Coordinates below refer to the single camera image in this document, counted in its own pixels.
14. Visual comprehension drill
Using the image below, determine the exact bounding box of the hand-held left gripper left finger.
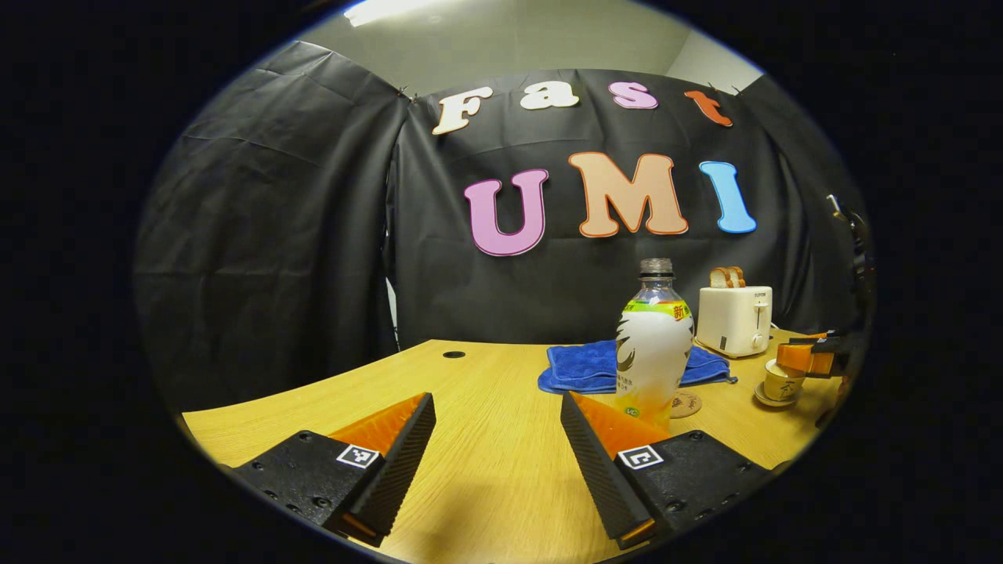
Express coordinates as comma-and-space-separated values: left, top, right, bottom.
227, 392, 437, 548

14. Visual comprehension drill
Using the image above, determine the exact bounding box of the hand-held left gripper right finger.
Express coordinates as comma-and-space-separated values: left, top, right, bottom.
559, 391, 777, 551

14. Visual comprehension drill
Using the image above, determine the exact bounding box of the cream ceramic teacup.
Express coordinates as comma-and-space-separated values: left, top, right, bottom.
764, 365, 806, 403

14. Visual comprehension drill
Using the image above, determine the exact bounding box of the clear water bottle white label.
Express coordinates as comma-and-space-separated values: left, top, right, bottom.
614, 258, 695, 428

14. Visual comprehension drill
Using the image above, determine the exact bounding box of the cream ceramic saucer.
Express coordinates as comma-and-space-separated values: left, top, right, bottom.
755, 381, 802, 409

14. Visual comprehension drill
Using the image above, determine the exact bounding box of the white toaster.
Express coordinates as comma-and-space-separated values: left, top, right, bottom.
696, 285, 773, 360

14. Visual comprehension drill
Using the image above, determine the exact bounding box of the blue towel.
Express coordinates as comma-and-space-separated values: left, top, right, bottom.
538, 339, 738, 395

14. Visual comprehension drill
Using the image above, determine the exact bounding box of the black backdrop cloth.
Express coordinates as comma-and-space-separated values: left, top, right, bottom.
133, 41, 871, 412

